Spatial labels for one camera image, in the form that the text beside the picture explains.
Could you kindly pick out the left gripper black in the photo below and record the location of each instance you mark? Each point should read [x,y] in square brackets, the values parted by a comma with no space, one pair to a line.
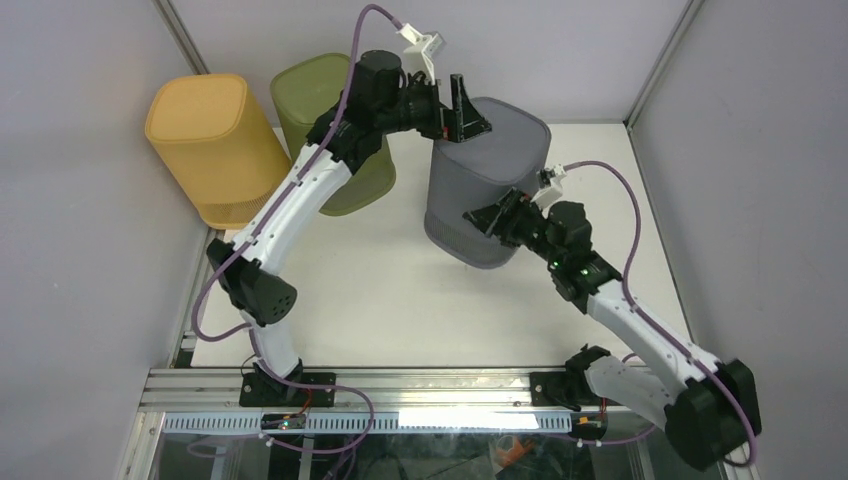
[455,125]

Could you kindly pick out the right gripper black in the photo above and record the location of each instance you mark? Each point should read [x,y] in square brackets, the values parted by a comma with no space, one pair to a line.
[502,217]

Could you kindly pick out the grey plastic basket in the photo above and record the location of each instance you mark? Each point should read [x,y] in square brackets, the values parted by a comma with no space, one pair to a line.
[475,174]

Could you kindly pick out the green plastic basket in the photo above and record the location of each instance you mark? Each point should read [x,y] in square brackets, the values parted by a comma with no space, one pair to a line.
[300,95]

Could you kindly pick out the yellow plastic basket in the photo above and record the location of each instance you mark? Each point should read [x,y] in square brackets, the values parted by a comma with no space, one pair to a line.
[213,136]

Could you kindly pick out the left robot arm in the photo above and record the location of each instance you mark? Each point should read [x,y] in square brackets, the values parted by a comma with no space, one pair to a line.
[248,267]

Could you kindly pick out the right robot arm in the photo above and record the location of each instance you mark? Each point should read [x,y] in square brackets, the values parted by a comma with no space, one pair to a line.
[706,407]

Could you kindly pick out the orange object under table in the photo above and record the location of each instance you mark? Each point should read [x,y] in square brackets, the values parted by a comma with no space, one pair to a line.
[509,449]

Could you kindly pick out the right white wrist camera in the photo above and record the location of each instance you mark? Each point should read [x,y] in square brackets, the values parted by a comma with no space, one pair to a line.
[550,182]

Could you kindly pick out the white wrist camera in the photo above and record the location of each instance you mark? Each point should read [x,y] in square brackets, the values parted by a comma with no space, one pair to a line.
[423,47]
[550,182]

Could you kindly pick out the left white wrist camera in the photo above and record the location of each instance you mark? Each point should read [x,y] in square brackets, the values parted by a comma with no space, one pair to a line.
[423,47]

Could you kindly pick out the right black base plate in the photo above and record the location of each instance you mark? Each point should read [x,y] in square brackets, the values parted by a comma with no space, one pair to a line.
[562,388]

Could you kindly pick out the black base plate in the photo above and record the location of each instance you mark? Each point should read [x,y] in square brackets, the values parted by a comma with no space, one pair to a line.
[562,388]
[260,390]

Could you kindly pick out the white slotted cable duct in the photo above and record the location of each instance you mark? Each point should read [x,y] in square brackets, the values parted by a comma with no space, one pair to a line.
[405,421]

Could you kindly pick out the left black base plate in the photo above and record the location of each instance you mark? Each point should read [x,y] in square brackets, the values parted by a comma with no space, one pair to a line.
[260,390]

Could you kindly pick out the aluminium mounting rail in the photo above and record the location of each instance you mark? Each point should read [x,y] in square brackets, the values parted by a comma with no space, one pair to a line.
[606,442]

